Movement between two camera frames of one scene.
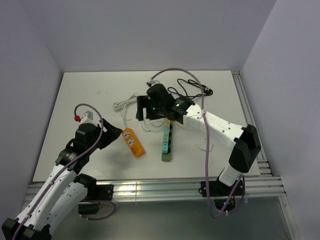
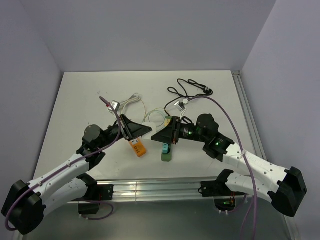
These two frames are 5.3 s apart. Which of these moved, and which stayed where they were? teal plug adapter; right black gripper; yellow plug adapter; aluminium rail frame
Moved: right black gripper
Stayed: teal plug adapter; yellow plug adapter; aluminium rail frame
